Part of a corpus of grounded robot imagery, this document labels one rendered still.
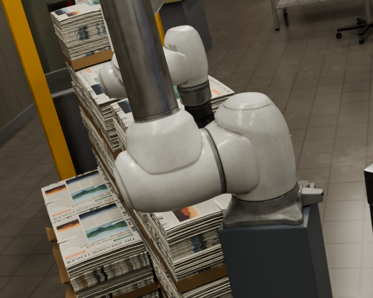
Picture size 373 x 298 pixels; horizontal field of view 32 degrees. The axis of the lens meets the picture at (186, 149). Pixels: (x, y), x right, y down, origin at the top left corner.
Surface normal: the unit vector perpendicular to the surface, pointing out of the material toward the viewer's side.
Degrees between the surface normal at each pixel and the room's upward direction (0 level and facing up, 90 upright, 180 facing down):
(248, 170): 90
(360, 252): 0
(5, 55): 90
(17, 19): 90
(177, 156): 77
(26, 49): 90
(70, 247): 1
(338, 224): 0
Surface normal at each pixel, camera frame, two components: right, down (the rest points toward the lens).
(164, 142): 0.11, 0.15
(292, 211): -0.07, -0.81
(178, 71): 0.19, 0.47
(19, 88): 0.94, -0.08
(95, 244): -0.22, -0.90
